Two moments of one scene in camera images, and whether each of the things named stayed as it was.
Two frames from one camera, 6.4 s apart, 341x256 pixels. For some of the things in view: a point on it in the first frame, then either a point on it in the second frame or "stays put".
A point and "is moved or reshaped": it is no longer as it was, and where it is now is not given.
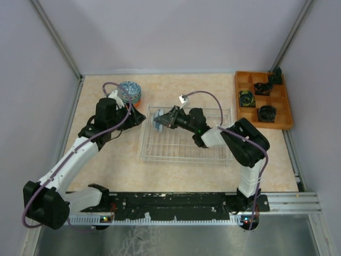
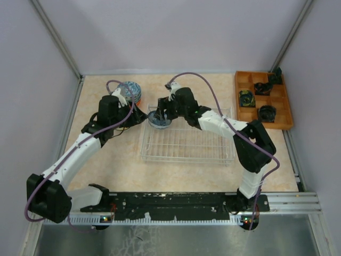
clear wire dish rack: [161, 143] stays put
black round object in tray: [267, 113] stays put
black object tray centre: [262, 89] stays put
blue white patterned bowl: [158, 127] is moved or reshaped
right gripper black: [169, 119] → [161, 109]
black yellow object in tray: [246, 98] stays put
